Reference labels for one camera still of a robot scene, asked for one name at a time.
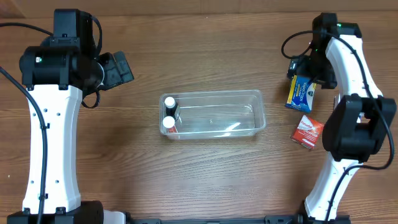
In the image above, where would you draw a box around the blue yellow VapoDrops box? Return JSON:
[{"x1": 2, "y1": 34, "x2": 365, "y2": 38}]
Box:
[{"x1": 285, "y1": 75, "x2": 317, "y2": 113}]

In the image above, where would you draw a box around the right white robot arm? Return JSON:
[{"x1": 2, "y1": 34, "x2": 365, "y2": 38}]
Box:
[{"x1": 287, "y1": 14, "x2": 397, "y2": 223}]

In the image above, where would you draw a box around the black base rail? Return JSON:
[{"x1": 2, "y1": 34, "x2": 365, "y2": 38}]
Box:
[{"x1": 127, "y1": 211, "x2": 351, "y2": 224}]

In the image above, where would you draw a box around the orange bottle white cap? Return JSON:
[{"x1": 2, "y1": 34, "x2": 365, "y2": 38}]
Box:
[{"x1": 162, "y1": 116, "x2": 177, "y2": 133}]

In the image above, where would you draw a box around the red Panadol box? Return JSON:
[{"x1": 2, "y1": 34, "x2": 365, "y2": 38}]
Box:
[{"x1": 290, "y1": 115, "x2": 324, "y2": 149}]

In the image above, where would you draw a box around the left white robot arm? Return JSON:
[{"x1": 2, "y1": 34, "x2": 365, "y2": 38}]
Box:
[{"x1": 7, "y1": 37, "x2": 134, "y2": 223}]

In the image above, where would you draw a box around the clear plastic container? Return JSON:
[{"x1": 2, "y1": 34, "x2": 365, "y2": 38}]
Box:
[{"x1": 159, "y1": 90, "x2": 266, "y2": 140}]

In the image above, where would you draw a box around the black bottle white cap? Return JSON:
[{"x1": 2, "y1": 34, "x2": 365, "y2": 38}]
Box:
[{"x1": 164, "y1": 96, "x2": 180, "y2": 120}]

